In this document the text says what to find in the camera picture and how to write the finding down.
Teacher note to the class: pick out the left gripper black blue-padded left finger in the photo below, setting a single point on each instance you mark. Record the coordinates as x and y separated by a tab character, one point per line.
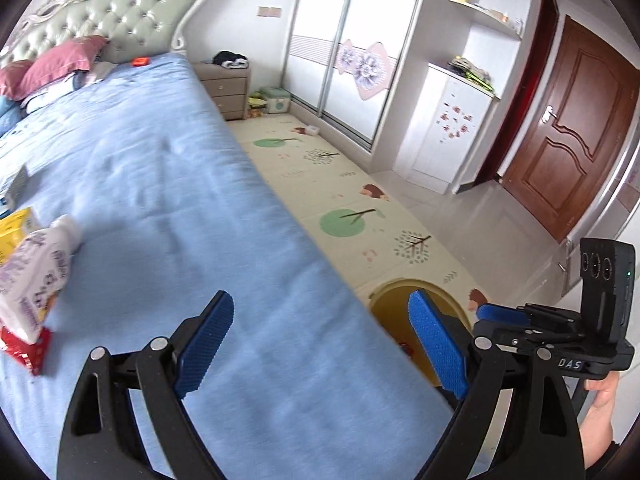
101	438

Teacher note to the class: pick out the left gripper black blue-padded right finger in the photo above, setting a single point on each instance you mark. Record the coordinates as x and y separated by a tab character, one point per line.
513	418

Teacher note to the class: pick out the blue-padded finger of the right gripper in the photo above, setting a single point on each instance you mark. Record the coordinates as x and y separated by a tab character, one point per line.
502	315

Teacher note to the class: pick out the red snack packet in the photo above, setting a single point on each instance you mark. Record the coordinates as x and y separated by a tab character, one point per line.
30	356

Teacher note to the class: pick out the white yogurt bottle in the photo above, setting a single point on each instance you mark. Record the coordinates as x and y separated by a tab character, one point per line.
34	274

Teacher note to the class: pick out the yellow trash bin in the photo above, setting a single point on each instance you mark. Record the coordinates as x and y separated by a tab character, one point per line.
389	305

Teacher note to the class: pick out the person's right hand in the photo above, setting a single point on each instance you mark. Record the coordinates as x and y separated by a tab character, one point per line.
596	430

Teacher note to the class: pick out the cream patterned play mat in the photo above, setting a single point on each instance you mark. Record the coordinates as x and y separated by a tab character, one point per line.
372	240

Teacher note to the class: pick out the brown wooden door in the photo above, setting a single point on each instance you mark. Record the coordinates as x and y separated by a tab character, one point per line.
571	147

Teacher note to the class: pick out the yellow banana milk carton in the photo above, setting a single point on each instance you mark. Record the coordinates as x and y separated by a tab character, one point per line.
14	228

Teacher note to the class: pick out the blue bed sheet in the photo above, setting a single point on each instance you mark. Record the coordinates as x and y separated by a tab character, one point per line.
306	385

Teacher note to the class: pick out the stack of books on cabinet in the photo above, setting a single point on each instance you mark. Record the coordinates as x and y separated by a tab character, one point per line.
464	68

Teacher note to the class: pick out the small blue white carton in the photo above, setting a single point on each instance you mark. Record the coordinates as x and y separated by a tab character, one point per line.
12	188

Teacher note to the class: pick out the green white storage box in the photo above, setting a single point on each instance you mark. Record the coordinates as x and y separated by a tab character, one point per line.
277	99

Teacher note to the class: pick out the white corner shelf cabinet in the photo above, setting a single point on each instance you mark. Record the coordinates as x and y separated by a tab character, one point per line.
451	112

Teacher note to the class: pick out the white sliding wardrobe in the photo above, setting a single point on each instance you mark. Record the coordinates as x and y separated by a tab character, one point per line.
342	57

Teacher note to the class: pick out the blue pillow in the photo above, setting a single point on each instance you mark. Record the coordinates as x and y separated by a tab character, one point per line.
11	114

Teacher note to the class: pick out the brown nightstand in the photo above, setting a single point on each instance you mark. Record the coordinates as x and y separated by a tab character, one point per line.
227	87

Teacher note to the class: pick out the black white clothes pile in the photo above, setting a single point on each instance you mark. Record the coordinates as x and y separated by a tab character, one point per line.
231	60

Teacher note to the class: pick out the pink pillow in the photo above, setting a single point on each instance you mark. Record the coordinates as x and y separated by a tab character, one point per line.
11	77
70	56

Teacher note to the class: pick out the small orange object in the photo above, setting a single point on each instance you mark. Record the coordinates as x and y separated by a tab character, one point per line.
141	61

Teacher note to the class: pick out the green tufted headboard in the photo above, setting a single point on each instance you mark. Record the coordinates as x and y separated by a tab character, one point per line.
132	28

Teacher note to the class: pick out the black camera module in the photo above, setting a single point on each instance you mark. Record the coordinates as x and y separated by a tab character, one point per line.
607	272

